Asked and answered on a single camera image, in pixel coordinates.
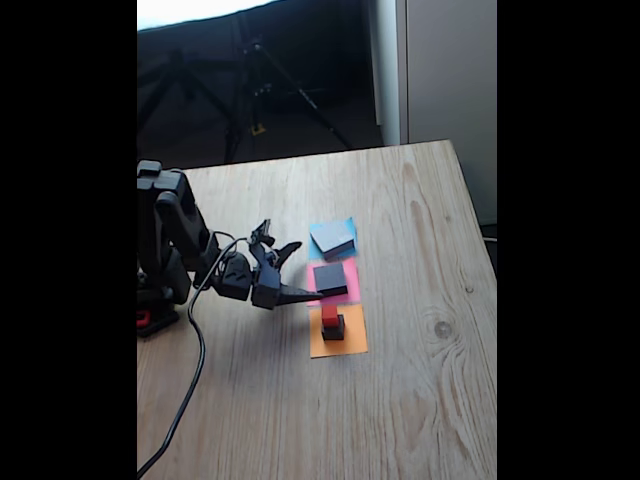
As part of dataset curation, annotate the black tripod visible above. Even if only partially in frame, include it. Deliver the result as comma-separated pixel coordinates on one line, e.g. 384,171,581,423
219,39,354,164

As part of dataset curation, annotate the small black cube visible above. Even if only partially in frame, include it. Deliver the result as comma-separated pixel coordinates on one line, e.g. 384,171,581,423
321,314,346,342

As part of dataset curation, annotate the medium black cube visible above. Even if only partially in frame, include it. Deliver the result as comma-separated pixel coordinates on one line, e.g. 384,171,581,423
313,263,350,297

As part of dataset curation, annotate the white cabinet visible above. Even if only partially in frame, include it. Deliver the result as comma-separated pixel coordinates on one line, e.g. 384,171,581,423
369,0,498,226

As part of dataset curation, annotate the pink paper sheet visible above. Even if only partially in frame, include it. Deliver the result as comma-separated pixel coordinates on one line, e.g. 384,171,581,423
305,258,361,307

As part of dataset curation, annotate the large grey cube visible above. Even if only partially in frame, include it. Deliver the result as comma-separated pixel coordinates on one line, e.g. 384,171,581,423
309,219,357,261

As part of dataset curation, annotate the orange paper sheet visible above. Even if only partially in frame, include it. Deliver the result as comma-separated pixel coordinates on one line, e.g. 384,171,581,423
308,303,369,359

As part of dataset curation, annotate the small gripper camera board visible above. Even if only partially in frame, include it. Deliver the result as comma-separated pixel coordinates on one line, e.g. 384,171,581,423
248,218,276,247

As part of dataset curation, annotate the blue paper sheet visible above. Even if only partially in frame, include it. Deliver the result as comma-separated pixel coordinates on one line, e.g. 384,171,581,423
307,216,360,261

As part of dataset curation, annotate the bright white light panel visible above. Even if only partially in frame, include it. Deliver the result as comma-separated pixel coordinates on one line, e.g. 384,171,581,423
137,0,281,31

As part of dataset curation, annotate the black light stand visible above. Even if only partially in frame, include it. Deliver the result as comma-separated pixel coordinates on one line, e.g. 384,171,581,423
137,47,226,146

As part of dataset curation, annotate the black cable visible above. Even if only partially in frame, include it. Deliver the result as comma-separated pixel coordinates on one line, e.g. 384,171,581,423
137,232,249,479

